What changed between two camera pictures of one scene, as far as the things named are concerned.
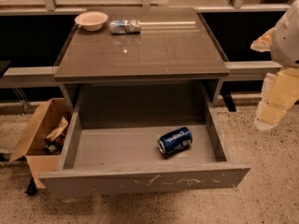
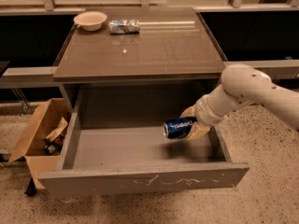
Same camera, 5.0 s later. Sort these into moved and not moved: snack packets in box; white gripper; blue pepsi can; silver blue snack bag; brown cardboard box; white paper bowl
Moved: blue pepsi can; white gripper
Not moved: brown cardboard box; white paper bowl; snack packets in box; silver blue snack bag
